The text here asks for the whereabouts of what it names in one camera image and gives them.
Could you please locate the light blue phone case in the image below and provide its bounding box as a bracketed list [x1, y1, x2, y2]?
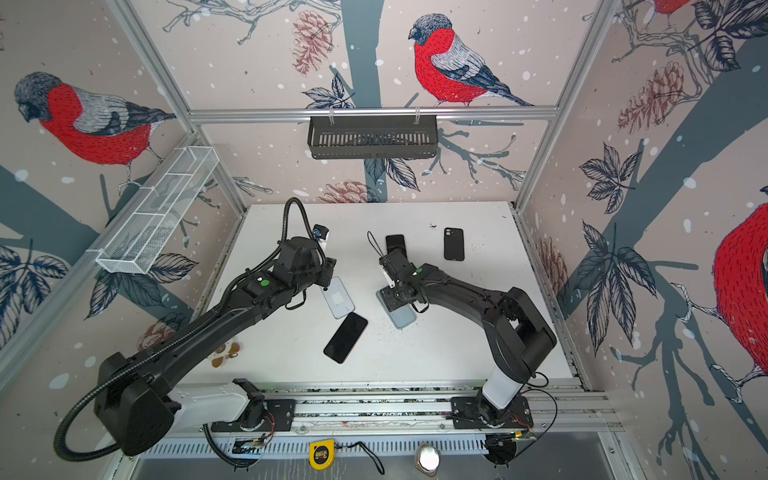
[376, 289, 417, 330]

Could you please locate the black screen phone purple case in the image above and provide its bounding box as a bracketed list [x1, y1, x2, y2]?
[323, 313, 368, 364]

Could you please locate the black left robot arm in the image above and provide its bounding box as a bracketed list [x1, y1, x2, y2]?
[53, 198, 336, 462]

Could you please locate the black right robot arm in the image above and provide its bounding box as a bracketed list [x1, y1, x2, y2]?
[379, 250, 557, 427]

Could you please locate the round shiny lamp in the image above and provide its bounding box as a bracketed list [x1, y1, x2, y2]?
[414, 443, 440, 477]

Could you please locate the yellow tape measure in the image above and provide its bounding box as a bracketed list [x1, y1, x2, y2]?
[309, 439, 336, 471]

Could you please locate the brown paw shaped toy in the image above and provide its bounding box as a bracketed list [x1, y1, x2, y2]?
[210, 342, 241, 368]

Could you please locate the white phone camera up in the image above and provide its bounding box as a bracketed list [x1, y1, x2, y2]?
[322, 276, 355, 319]

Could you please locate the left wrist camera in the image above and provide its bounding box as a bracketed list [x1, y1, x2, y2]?
[312, 224, 330, 251]

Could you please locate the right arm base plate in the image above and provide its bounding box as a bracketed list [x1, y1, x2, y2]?
[446, 395, 533, 430]

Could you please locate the black wire wall basket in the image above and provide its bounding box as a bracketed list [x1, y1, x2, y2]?
[307, 115, 439, 160]

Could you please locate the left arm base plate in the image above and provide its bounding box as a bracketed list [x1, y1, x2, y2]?
[209, 399, 296, 433]

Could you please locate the white mesh wall shelf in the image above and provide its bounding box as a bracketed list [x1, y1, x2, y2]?
[96, 146, 219, 274]

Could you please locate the horizontal aluminium rail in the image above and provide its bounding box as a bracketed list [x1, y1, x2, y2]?
[187, 106, 560, 125]

